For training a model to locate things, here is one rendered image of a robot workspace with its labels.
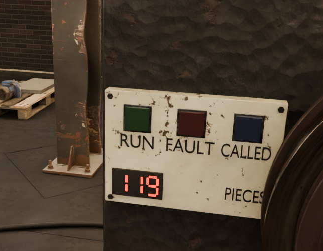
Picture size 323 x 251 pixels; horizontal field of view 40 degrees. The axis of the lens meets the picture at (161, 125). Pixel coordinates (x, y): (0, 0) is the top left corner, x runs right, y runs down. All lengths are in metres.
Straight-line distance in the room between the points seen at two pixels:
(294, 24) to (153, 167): 0.28
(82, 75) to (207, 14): 2.68
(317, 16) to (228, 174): 0.25
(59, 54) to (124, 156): 2.67
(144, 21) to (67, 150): 2.89
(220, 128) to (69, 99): 2.77
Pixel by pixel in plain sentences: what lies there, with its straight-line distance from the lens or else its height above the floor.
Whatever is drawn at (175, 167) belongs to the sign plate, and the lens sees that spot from 0.66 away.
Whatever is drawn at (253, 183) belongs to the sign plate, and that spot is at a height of 1.12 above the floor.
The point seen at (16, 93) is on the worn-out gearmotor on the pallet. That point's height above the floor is 0.19.
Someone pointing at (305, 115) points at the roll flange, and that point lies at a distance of 0.56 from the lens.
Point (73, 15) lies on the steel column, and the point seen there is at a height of 1.18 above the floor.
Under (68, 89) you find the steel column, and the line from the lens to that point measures 3.34.
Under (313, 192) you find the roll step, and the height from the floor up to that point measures 1.18.
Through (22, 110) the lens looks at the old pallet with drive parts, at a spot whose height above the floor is 0.09.
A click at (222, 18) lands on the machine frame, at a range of 0.62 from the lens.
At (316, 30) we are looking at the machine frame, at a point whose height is 1.34.
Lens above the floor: 1.38
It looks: 17 degrees down
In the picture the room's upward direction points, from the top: 2 degrees clockwise
